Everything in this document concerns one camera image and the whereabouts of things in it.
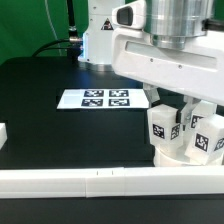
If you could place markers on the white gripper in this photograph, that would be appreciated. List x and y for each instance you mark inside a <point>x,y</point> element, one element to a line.
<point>196,71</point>

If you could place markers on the white round stool seat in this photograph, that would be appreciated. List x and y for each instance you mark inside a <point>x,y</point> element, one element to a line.
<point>175,159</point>

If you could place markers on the white sheet with tags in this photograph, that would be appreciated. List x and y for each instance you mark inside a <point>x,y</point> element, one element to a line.
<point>103,99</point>

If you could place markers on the white front barrier rail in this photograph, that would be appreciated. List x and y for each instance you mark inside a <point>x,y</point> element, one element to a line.
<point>105,182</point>

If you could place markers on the white barrier rail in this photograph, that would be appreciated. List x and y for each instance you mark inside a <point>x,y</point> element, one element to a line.
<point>105,182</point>
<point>3,134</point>

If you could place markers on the white left barrier rail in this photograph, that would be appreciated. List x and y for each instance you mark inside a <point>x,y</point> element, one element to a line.
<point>3,134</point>

